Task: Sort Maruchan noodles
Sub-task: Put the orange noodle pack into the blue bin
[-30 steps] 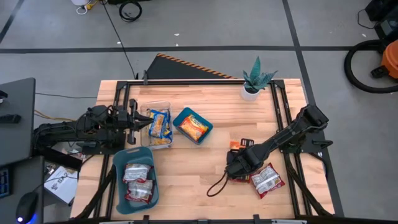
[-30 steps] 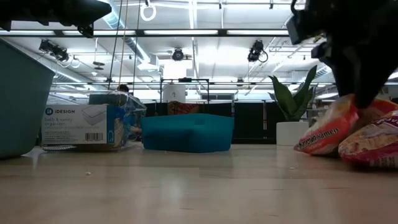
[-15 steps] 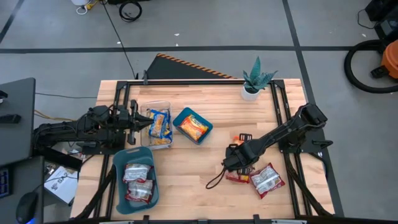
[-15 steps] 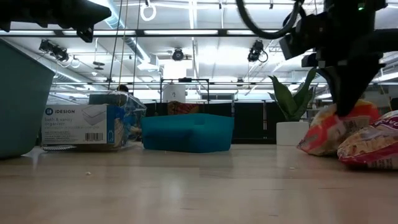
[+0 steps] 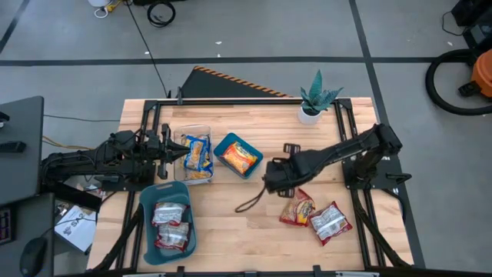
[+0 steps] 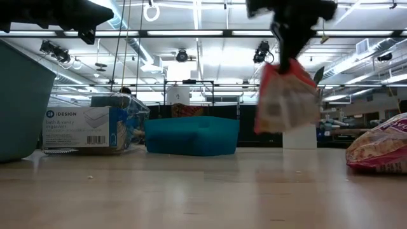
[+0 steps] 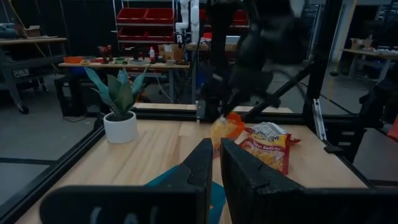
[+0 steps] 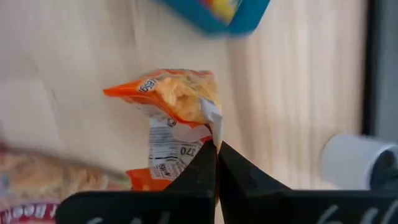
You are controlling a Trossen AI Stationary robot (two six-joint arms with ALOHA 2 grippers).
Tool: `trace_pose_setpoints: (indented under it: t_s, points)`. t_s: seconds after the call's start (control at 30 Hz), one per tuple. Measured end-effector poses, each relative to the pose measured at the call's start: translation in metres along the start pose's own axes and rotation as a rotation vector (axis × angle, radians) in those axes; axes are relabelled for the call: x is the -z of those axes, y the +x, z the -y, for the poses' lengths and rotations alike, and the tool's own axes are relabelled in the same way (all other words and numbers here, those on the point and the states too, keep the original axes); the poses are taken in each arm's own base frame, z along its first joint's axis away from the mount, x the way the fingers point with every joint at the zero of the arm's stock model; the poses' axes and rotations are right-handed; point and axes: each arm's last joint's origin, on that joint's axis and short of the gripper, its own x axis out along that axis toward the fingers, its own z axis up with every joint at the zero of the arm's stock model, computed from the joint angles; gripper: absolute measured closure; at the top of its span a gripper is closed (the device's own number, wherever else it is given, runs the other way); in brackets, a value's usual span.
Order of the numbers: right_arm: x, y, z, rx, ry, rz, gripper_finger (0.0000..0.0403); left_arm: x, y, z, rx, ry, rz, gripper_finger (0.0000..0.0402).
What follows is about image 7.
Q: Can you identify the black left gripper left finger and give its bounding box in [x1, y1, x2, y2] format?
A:
[39, 138, 214, 224]

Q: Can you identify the small cardboard box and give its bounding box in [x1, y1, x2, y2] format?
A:
[21, 25, 42, 39]

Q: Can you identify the open cardboard box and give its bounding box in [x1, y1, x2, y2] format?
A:
[350, 37, 374, 50]

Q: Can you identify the silver metal bracket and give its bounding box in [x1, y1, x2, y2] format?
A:
[312, 98, 328, 141]

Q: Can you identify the grey rolling cart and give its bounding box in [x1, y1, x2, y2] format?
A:
[0, 37, 68, 115]

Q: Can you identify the metal shelf rack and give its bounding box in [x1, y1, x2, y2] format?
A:
[112, 0, 177, 45]

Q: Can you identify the black box under bench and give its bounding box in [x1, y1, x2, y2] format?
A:
[54, 76, 86, 118]

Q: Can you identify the red yellow Maruchan noodle pack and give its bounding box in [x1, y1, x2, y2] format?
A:
[238, 121, 302, 175]

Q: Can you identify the red storage bin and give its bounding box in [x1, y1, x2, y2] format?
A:
[144, 7, 175, 24]
[117, 27, 147, 43]
[146, 27, 175, 43]
[116, 7, 147, 24]

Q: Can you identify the orange Maruchan noodle pack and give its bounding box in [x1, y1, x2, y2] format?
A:
[210, 112, 246, 158]

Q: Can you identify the red toy figure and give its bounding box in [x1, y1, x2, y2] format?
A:
[98, 44, 114, 65]

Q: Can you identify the white plant pot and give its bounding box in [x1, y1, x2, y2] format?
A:
[103, 111, 139, 144]

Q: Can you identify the small teal plastic bin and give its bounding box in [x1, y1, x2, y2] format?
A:
[144, 164, 227, 224]

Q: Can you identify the orange tray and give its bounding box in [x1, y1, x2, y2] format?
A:
[63, 55, 85, 65]

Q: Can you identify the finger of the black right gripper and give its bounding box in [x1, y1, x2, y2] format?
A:
[220, 93, 250, 119]

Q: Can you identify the green artificial plant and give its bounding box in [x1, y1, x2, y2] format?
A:
[83, 66, 150, 116]

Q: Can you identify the light wooden table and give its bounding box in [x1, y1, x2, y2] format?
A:
[341, 48, 398, 83]

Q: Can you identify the wooden workbench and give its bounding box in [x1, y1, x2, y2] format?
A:
[58, 60, 191, 104]

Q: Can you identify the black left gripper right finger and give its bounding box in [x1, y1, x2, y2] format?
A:
[220, 138, 398, 224]

